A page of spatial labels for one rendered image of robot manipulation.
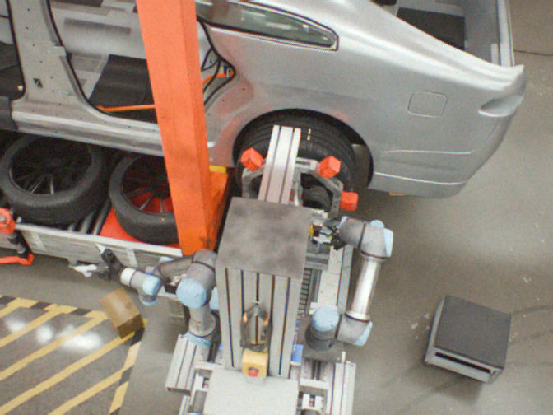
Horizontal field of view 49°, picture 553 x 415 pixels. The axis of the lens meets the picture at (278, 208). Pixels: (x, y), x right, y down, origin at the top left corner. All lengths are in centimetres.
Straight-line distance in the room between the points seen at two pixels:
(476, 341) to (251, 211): 213
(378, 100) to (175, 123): 101
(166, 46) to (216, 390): 130
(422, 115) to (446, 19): 154
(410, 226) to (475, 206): 53
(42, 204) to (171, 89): 169
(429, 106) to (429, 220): 155
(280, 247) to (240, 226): 13
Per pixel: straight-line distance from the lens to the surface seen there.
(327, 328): 273
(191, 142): 265
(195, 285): 234
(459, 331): 366
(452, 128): 314
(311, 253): 386
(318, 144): 316
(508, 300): 427
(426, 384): 386
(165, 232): 372
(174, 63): 235
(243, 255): 173
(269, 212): 181
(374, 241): 268
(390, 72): 291
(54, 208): 392
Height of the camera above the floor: 351
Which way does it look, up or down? 55 degrees down
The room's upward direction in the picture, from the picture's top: 4 degrees clockwise
